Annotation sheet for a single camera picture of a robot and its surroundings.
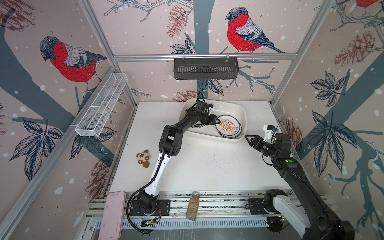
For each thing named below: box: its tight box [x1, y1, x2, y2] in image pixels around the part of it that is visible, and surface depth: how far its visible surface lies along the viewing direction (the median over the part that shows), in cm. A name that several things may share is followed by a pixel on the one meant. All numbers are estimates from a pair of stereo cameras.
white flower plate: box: [217, 129, 242, 138], surface depth 100 cm
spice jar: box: [185, 191, 200, 221], surface depth 71 cm
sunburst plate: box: [215, 114, 241, 136], surface depth 106 cm
